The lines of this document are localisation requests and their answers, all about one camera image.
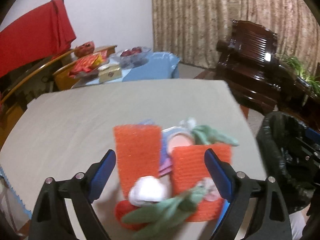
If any light wooden chair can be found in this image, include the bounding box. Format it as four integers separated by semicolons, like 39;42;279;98
0;49;75;130
53;61;83;91

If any red cloth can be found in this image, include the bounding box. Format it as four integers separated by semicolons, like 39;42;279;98
0;0;77;78

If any white crumpled tissue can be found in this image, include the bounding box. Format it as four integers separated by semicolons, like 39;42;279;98
129;176;168;207
179;117;198;130

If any cream tissue box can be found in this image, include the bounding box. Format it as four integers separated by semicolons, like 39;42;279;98
98;64;122;83

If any red snack packet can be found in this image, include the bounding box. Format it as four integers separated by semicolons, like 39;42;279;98
69;54;100;77

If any dark wooden side table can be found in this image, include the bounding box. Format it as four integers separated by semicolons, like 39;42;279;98
272;55;320;133

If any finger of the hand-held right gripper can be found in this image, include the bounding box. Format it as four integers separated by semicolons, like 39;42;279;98
297;126;320;157

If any green cloth strip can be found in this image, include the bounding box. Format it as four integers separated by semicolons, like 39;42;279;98
122;182;204;233
192;125;240;147

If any orange mesh cloth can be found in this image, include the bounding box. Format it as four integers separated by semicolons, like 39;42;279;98
113;124;162;200
171;144;232;222

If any pink white wrapper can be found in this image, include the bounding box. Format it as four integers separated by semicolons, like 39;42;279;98
200;177;222;202

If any green potted plant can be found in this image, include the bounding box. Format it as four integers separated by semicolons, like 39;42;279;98
284;54;320;93

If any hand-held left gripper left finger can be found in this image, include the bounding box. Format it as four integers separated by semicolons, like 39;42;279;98
30;149;117;240

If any silver tray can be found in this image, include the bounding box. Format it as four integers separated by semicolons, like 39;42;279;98
74;70;99;79

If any yellow snack packet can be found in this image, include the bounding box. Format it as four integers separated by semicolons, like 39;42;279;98
91;52;110;68

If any black trash bin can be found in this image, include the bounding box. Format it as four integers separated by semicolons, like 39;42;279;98
255;111;320;214

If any light blue fringed cloth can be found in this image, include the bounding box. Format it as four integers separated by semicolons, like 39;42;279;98
0;165;33;217

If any glass fruit bowl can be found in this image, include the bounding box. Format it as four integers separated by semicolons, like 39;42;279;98
111;46;152;68

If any blue tablecloth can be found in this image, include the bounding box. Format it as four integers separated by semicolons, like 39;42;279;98
72;52;180;88

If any beige patterned curtain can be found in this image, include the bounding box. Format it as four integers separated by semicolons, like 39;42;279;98
152;0;320;75

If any dark wooden armchair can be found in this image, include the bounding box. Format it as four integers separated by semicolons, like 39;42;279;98
194;20;279;113

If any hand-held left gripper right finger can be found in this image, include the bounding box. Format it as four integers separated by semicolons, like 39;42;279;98
204;149;293;240

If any orange red basket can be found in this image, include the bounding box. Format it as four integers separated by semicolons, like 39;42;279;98
74;41;95;57

